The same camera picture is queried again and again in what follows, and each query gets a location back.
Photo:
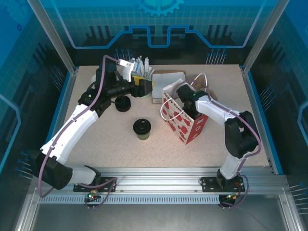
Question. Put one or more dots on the white red paper gift bag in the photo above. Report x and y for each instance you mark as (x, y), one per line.
(178, 122)

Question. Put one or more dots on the black plastic cup lid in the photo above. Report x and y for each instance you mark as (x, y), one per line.
(142, 125)
(124, 107)

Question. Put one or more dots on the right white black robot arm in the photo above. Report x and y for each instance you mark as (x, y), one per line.
(216, 108)

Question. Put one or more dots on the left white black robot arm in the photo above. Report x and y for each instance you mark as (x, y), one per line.
(79, 125)

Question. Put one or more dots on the white paper-wrapped stirrer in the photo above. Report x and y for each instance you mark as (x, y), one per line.
(151, 71)
(139, 62)
(146, 63)

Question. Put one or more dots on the stack of white napkins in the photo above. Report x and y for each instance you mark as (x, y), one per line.
(156, 100)

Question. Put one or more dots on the white paper napkin stack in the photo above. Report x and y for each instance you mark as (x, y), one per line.
(166, 81)

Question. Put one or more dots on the small LED connector board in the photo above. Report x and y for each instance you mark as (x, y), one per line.
(92, 196)
(231, 196)

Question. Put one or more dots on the wide aluminium mounting rail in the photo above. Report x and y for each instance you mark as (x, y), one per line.
(156, 178)

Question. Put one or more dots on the aluminium frame post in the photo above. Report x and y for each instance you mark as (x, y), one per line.
(53, 36)
(262, 36)

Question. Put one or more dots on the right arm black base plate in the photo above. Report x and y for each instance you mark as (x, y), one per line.
(209, 184)

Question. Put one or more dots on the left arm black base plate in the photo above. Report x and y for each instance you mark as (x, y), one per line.
(108, 184)

